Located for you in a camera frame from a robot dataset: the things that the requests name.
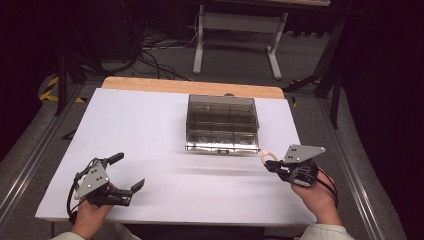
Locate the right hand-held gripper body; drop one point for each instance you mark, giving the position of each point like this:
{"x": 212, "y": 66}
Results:
{"x": 300, "y": 155}

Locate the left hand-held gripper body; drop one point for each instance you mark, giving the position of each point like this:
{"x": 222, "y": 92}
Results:
{"x": 93, "y": 181}

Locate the smoky acrylic drawer organizer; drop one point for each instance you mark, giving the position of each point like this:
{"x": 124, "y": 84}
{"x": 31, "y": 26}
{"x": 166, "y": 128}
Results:
{"x": 221, "y": 123}

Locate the person's left hand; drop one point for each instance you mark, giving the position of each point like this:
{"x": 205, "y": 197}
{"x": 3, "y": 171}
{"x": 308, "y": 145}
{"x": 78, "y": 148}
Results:
{"x": 88, "y": 216}

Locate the person's right hand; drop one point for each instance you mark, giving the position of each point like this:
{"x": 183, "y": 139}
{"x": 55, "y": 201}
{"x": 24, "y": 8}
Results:
{"x": 320, "y": 200}

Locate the white table cover sheet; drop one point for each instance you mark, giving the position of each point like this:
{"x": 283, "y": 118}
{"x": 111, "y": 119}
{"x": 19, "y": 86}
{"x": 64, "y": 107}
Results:
{"x": 150, "y": 133}

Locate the black metal stand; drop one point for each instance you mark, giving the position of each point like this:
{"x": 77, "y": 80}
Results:
{"x": 61, "y": 93}
{"x": 335, "y": 100}

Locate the yellow black floor tape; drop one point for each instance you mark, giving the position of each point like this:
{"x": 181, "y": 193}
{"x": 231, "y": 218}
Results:
{"x": 46, "y": 95}

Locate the white metal stand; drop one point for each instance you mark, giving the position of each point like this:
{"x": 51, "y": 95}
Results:
{"x": 240, "y": 21}

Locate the aluminium floor rail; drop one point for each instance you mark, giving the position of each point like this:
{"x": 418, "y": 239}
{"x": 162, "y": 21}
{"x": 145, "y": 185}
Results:
{"x": 31, "y": 158}
{"x": 350, "y": 170}

